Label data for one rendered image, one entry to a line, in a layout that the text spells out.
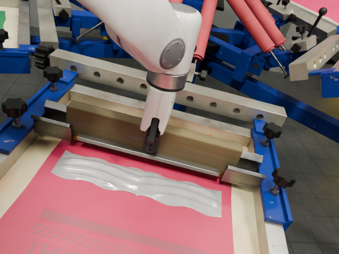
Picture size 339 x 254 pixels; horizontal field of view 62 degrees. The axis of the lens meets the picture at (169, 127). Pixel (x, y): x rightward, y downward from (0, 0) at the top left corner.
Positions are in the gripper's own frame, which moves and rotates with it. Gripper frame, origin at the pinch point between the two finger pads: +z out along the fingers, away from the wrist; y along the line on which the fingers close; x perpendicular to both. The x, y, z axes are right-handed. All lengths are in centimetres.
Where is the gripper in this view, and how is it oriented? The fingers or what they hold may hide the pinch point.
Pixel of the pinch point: (153, 140)
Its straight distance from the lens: 62.5
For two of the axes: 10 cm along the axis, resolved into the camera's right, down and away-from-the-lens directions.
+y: -1.5, 5.8, -8.0
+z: -2.0, 7.8, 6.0
